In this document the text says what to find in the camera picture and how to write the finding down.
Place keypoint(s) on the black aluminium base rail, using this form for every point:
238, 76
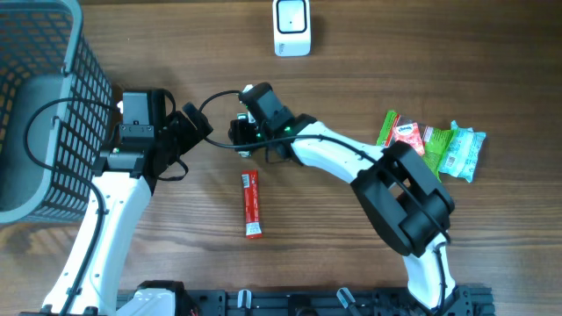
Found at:
378, 302

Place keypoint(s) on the light blue tissue pack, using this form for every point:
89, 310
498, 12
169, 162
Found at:
460, 157

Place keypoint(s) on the red stick packet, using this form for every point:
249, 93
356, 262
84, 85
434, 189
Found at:
253, 229

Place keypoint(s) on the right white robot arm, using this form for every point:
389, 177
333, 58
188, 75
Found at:
406, 205

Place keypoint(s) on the white barcode scanner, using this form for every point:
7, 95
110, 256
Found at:
292, 23

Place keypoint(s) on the grey plastic mesh basket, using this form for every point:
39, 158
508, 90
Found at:
48, 67

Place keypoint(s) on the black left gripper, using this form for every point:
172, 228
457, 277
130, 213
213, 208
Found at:
190, 134

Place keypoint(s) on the green gummy candy bag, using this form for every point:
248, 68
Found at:
435, 140

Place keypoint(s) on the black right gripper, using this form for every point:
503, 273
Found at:
241, 132

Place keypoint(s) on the orange Kleenex tissue pack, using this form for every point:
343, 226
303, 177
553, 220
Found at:
410, 134

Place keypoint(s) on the green white small box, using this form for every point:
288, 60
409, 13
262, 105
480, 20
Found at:
244, 116

